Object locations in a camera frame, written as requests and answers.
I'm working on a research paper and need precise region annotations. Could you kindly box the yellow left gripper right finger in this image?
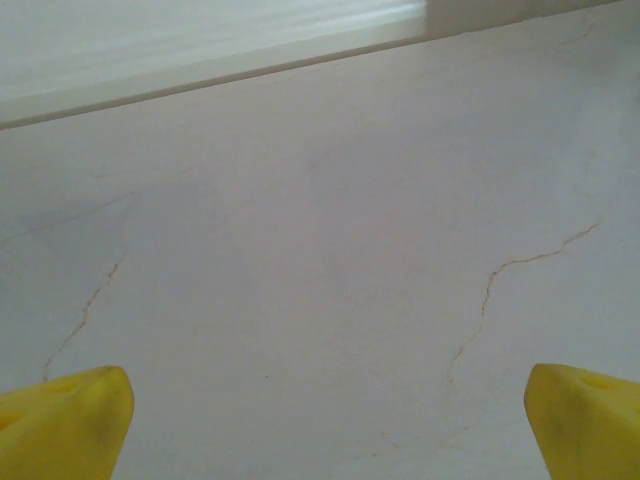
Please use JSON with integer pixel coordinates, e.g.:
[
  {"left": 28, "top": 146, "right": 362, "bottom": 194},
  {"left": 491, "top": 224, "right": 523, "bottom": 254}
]
[{"left": 522, "top": 363, "right": 640, "bottom": 480}]

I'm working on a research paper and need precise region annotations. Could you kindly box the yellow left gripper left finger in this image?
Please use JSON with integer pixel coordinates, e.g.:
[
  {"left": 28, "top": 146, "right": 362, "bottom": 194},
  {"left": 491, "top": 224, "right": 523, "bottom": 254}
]
[{"left": 0, "top": 365, "right": 135, "bottom": 480}]

